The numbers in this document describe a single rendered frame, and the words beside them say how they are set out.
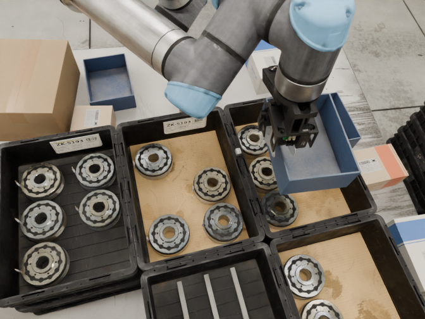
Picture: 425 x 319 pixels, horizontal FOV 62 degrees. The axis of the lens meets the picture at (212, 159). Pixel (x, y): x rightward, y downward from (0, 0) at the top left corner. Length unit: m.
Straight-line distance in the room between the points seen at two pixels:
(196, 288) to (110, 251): 0.23
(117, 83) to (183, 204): 0.60
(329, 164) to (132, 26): 0.49
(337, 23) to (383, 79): 2.23
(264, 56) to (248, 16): 0.87
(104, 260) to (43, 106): 0.50
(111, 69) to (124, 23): 0.84
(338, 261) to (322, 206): 0.15
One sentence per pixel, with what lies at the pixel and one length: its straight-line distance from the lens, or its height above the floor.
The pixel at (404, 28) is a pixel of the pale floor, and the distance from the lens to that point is 3.13.
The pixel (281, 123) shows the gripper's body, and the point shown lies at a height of 1.25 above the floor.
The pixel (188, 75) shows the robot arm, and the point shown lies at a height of 1.36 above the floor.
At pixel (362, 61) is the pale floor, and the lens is 2.72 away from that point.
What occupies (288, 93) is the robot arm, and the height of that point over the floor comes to 1.33.
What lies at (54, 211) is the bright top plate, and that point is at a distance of 0.98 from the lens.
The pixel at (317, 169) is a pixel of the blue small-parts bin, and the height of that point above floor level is 1.07.
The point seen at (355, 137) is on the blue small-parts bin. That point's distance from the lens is 1.30.
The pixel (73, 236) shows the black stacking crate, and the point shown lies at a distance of 0.98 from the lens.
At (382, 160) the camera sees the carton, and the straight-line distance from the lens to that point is 1.25.
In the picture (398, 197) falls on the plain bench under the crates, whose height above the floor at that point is 0.70.
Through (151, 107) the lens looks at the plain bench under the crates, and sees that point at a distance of 1.29.
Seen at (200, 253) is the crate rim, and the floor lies 0.93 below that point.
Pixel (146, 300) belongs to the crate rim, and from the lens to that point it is 0.81.
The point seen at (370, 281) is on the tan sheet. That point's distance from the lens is 1.02.
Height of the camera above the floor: 1.73
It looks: 61 degrees down
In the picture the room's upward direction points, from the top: 8 degrees clockwise
